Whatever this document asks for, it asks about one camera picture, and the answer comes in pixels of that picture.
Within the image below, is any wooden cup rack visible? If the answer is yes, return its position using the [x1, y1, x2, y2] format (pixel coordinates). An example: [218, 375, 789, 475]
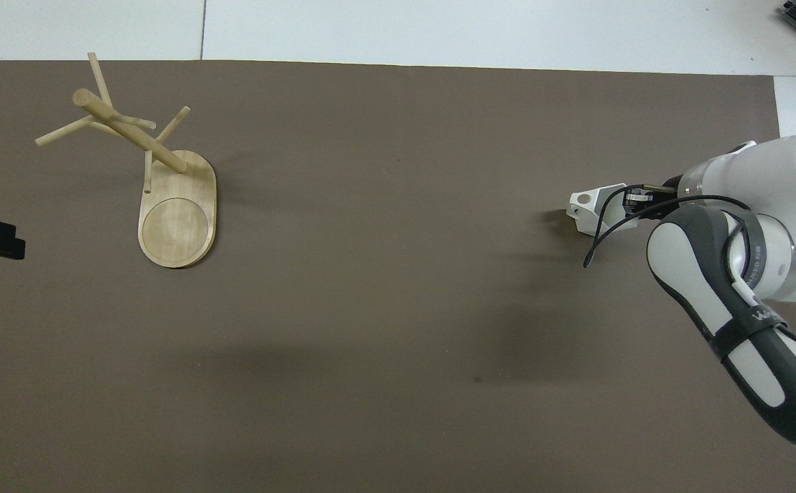
[35, 52, 218, 269]

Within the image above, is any black cable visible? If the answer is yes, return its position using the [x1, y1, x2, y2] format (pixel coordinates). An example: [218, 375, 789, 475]
[582, 184, 762, 288]

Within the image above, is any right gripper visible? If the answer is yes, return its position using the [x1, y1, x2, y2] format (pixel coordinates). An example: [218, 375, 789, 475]
[643, 176, 684, 221]

